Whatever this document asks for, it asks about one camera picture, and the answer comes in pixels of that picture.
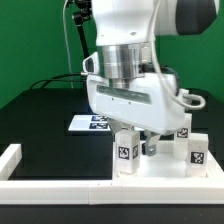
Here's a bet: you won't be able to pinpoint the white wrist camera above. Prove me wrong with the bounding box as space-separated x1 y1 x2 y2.
82 52 100 74

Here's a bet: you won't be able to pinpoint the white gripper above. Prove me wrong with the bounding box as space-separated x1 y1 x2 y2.
87 73 185 156

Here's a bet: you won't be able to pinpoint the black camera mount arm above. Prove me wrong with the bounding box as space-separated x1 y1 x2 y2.
72 0 92 58

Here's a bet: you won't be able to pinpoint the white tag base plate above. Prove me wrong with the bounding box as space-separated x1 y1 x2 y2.
68 115 112 132

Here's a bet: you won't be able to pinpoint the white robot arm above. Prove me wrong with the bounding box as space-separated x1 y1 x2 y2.
87 0 219 155

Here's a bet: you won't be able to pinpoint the black cables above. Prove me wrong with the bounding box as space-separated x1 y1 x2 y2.
29 73 89 90

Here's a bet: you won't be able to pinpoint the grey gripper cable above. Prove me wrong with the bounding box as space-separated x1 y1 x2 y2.
146 0 207 112

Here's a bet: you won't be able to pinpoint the white square table top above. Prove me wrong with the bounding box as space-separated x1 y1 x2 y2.
113 140 222 179

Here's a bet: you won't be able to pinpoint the white U-shaped obstacle fence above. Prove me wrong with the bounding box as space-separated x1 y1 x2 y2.
0 144 224 205

